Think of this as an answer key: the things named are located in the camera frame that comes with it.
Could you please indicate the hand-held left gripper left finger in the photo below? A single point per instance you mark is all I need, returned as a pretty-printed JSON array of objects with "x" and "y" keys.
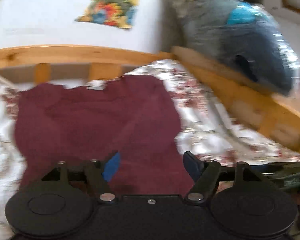
[{"x": 112, "y": 166}]

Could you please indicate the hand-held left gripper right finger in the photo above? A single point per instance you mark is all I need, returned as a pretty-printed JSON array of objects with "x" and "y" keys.
[{"x": 191, "y": 163}]

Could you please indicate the maroon shirt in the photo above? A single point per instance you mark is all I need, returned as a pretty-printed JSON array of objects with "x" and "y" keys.
[{"x": 95, "y": 127}]

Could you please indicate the clear bag of clothes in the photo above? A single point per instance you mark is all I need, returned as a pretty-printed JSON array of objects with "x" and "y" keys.
[{"x": 235, "y": 37}]

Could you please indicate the floral satin bedspread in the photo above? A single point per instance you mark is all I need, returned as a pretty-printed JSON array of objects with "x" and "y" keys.
[{"x": 215, "y": 130}]

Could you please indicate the dark green garment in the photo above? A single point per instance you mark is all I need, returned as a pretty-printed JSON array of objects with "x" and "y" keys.
[{"x": 287, "y": 177}]

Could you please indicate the wooden bed frame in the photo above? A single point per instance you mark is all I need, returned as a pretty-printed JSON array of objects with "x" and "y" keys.
[{"x": 235, "y": 92}]

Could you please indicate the colourful wall poster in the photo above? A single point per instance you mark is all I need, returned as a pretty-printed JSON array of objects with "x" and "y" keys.
[{"x": 110, "y": 2}]

